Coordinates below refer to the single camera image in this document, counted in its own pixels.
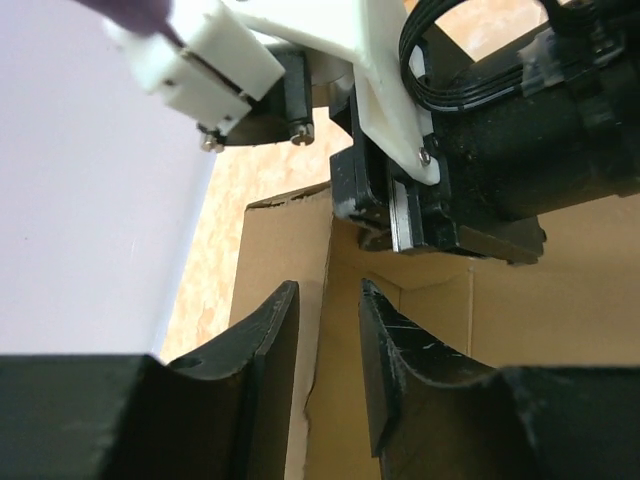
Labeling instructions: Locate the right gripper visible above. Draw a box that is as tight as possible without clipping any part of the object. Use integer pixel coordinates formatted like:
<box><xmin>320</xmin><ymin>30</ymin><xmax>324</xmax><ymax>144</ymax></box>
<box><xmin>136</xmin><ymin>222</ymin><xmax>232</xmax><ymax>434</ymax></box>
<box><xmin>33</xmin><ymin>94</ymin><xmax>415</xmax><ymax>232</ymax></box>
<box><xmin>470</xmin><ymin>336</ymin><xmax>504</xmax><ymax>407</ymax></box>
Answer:
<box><xmin>330</xmin><ymin>1</ymin><xmax>639</xmax><ymax>264</ymax></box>

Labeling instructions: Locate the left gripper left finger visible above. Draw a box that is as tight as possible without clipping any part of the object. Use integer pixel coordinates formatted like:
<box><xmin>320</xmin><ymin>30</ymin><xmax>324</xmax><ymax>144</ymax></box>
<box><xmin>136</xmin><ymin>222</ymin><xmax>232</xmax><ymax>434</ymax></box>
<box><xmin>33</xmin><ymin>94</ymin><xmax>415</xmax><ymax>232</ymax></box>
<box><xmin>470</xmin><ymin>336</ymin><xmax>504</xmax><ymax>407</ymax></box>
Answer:
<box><xmin>1</xmin><ymin>281</ymin><xmax>299</xmax><ymax>479</ymax></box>

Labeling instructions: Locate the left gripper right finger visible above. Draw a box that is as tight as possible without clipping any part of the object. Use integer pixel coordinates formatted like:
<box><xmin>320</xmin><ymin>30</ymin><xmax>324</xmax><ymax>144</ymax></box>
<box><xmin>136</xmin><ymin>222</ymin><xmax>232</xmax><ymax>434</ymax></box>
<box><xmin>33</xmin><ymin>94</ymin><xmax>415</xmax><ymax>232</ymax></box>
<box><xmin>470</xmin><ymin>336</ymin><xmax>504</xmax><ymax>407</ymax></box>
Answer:
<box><xmin>359</xmin><ymin>280</ymin><xmax>639</xmax><ymax>479</ymax></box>

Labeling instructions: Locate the brown cardboard box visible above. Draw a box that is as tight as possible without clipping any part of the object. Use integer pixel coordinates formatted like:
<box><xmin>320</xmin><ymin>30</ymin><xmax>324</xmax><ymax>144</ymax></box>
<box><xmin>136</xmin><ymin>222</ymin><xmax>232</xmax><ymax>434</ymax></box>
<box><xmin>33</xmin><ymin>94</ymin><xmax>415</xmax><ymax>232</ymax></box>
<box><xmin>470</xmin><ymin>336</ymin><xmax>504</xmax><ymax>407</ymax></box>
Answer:
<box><xmin>231</xmin><ymin>185</ymin><xmax>639</xmax><ymax>479</ymax></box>

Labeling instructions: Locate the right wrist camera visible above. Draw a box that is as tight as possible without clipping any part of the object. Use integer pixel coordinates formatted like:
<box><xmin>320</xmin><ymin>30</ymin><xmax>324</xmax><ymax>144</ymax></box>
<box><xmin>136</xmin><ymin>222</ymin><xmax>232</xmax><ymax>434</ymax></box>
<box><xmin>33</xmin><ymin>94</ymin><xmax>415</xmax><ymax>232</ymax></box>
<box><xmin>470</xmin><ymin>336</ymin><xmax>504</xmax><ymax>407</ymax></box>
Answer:
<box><xmin>104</xmin><ymin>1</ymin><xmax>441</xmax><ymax>185</ymax></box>

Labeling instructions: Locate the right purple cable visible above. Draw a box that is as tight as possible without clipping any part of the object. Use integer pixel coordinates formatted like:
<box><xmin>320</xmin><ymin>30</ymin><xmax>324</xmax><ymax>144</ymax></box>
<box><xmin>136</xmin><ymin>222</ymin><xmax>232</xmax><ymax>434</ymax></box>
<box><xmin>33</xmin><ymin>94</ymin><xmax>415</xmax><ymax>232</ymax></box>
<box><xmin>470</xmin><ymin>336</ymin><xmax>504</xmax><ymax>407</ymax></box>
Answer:
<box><xmin>74</xmin><ymin>0</ymin><xmax>176</xmax><ymax>39</ymax></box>

